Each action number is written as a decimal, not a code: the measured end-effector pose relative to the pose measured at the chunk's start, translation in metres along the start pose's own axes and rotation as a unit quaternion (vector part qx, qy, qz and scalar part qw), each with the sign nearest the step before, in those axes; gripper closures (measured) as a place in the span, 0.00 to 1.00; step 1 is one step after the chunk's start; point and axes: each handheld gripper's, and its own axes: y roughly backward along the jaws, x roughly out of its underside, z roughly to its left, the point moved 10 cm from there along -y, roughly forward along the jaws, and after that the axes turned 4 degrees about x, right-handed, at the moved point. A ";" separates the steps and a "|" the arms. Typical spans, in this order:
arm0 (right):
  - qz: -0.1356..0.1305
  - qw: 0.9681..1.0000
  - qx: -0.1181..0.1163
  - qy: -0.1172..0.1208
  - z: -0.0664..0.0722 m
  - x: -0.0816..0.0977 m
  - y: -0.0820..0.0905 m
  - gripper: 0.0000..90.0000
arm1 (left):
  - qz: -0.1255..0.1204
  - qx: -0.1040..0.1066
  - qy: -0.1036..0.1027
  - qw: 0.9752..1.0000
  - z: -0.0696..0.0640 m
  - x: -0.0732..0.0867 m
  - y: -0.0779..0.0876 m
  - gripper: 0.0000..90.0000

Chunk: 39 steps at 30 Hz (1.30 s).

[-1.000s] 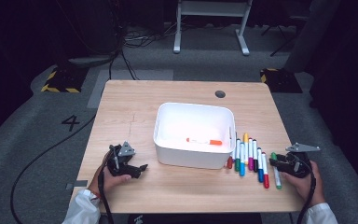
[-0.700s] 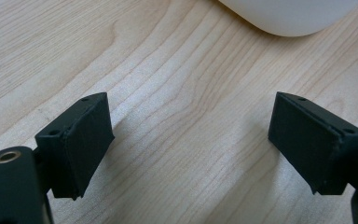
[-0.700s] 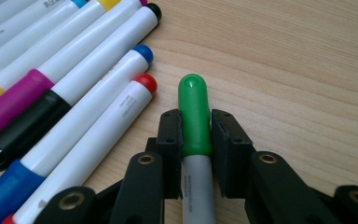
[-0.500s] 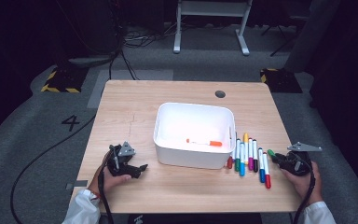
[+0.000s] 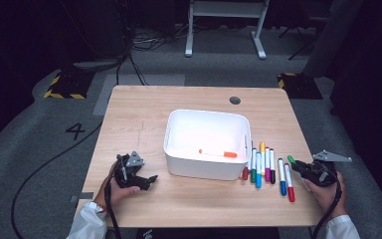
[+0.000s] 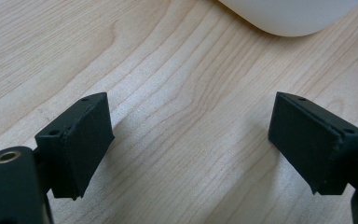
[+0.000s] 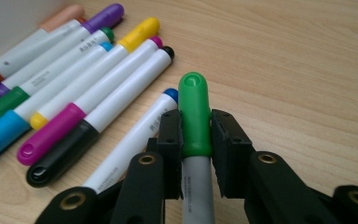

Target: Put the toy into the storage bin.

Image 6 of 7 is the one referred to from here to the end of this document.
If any white plastic bin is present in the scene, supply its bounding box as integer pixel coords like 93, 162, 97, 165
218, 0, 358, 37

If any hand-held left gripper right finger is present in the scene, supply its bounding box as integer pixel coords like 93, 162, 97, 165
268, 91, 358, 195

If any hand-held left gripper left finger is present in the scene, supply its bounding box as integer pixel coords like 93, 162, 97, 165
34, 91, 116, 201

